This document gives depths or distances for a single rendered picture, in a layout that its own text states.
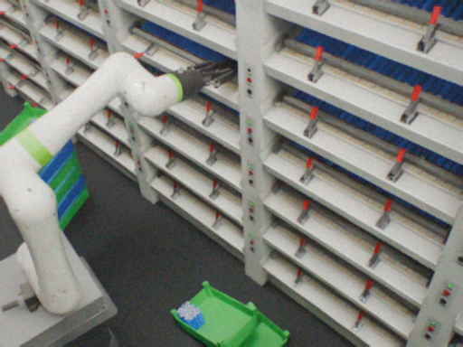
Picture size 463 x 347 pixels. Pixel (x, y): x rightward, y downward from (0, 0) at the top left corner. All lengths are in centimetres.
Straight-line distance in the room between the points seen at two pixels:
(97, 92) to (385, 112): 76
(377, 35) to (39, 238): 98
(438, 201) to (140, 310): 133
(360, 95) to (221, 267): 123
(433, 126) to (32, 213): 99
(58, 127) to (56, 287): 48
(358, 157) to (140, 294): 122
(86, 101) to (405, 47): 83
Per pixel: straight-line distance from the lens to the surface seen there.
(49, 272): 162
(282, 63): 154
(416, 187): 150
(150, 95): 148
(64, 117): 154
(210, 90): 180
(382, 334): 211
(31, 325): 198
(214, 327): 220
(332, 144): 158
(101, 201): 277
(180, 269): 243
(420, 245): 163
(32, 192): 142
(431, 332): 184
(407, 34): 130
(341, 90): 145
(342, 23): 135
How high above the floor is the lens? 198
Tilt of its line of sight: 44 degrees down
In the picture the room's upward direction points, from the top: 9 degrees counter-clockwise
